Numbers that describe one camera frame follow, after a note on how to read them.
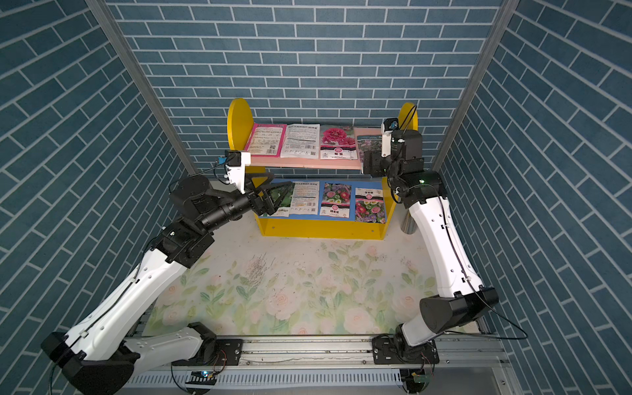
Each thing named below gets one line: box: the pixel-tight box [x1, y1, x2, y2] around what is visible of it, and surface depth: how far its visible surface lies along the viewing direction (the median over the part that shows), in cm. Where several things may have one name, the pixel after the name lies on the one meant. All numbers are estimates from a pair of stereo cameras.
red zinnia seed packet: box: [354, 187, 386, 224], surface depth 96 cm
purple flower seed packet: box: [357, 134, 383, 163], surface depth 77 cm
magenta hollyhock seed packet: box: [319, 125, 358, 161], surface depth 77 cm
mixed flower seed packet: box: [319, 182, 352, 219], surface depth 96 cm
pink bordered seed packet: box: [244, 123, 288, 158], surface depth 78 cm
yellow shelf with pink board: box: [227, 98, 419, 240], surface depth 79 cm
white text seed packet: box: [280, 123, 321, 160], surface depth 77 cm
